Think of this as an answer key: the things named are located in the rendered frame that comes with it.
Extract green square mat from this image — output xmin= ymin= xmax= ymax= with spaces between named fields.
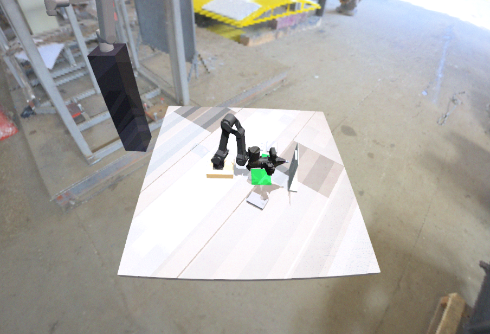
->
xmin=251 ymin=169 xmax=272 ymax=185

